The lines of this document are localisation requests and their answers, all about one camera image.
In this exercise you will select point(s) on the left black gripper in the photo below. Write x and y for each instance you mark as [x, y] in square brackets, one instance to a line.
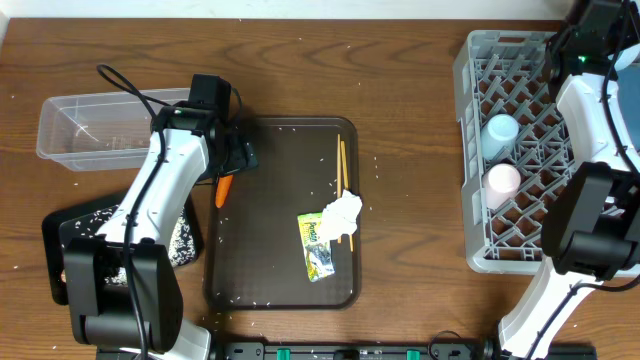
[245, 154]

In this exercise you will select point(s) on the orange carrot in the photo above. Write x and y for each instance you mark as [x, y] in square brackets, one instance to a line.
[222, 190]

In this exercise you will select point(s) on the white rice pile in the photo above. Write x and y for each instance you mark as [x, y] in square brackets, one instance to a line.
[184, 246]

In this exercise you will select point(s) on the white napkin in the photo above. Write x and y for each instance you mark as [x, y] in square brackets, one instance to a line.
[340, 217]

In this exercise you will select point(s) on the yellow green snack wrapper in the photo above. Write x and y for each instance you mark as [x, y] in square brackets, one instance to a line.
[317, 253]

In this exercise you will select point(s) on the light blue cup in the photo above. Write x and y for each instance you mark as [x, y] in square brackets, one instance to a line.
[498, 133]

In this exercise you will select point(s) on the pink cup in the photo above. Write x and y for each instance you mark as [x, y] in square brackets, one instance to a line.
[501, 183]

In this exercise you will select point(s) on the small light blue bowl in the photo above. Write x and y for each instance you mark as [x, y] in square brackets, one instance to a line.
[627, 57]

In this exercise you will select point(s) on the large dark blue plate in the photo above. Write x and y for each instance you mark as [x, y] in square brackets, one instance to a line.
[628, 96]

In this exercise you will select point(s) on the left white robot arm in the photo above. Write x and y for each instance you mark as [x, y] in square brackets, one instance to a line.
[121, 287]

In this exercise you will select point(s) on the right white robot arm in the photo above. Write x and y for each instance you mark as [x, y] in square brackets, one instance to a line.
[591, 231]

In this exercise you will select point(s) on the black waste tray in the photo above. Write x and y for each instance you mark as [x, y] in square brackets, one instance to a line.
[51, 223]

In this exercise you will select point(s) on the grey dishwasher rack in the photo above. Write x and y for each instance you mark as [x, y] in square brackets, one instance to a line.
[501, 72]

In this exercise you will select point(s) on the dark brown serving tray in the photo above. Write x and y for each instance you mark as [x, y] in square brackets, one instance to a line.
[254, 254]

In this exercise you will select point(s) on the clear plastic bin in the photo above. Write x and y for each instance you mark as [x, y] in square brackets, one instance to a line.
[94, 132]

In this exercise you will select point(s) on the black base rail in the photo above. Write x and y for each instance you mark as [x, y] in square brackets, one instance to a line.
[441, 350]

